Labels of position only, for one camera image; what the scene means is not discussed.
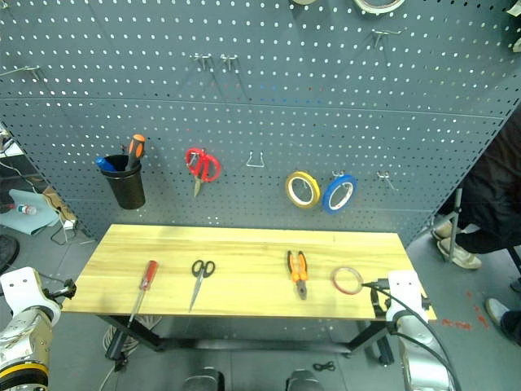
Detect dark rounded shape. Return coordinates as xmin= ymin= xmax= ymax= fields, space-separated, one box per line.
xmin=285 ymin=368 xmax=326 ymax=391
xmin=182 ymin=366 xmax=225 ymax=391

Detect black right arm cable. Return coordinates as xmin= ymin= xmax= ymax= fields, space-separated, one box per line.
xmin=366 ymin=283 xmax=463 ymax=391

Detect long metal pegboard hook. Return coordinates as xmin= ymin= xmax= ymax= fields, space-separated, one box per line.
xmin=0 ymin=66 xmax=42 ymax=81

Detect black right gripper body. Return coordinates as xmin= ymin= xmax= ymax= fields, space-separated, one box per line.
xmin=371 ymin=288 xmax=391 ymax=321

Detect person in dark clothes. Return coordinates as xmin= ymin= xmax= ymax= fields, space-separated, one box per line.
xmin=431 ymin=113 xmax=521 ymax=347

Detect grey metal pegboard wall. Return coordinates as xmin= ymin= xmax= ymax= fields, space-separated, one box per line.
xmin=0 ymin=0 xmax=521 ymax=245

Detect orange black pliers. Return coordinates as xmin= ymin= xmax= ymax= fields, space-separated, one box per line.
xmin=286 ymin=249 xmax=309 ymax=301

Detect clear plastic bottle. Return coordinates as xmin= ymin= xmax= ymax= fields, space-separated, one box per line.
xmin=6 ymin=203 xmax=38 ymax=217

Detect black pen cup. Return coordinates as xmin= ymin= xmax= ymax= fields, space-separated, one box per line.
xmin=99 ymin=154 xmax=147 ymax=211

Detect white tape roll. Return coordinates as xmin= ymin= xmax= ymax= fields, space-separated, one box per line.
xmin=352 ymin=0 xmax=407 ymax=15

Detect black handled scissors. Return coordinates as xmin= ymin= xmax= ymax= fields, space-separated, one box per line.
xmin=188 ymin=259 xmax=217 ymax=314

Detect orange black screwdriver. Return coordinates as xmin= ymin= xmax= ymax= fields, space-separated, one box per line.
xmin=124 ymin=134 xmax=147 ymax=172

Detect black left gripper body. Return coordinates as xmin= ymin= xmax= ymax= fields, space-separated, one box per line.
xmin=42 ymin=284 xmax=65 ymax=303

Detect red handled screwdriver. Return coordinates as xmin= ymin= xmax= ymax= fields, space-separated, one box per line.
xmin=128 ymin=260 xmax=160 ymax=325

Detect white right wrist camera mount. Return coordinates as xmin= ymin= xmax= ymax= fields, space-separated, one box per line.
xmin=385 ymin=270 xmax=429 ymax=323

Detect blue tape roll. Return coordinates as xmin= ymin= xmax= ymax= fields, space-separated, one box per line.
xmin=321 ymin=174 xmax=359 ymax=215

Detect red tape roll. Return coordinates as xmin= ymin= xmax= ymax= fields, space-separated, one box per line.
xmin=331 ymin=266 xmax=364 ymax=296

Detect teal cloth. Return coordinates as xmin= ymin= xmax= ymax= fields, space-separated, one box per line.
xmin=0 ymin=188 xmax=62 ymax=236

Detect wooden table with black frame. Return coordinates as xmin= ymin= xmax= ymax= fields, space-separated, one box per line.
xmin=60 ymin=223 xmax=439 ymax=372

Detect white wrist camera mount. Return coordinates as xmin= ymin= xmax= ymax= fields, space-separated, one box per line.
xmin=0 ymin=266 xmax=62 ymax=317
xmin=385 ymin=270 xmax=429 ymax=323

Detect black round floor base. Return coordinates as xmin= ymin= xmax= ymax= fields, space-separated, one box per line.
xmin=0 ymin=235 xmax=20 ymax=274

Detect red handled scissors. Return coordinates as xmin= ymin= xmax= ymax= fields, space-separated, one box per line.
xmin=185 ymin=147 xmax=222 ymax=198

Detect yellow tape roll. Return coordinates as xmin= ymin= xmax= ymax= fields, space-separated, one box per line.
xmin=284 ymin=170 xmax=322 ymax=210

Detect white fan grille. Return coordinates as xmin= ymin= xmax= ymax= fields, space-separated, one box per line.
xmin=102 ymin=315 xmax=162 ymax=359

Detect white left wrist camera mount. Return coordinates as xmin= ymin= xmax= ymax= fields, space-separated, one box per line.
xmin=0 ymin=266 xmax=62 ymax=317

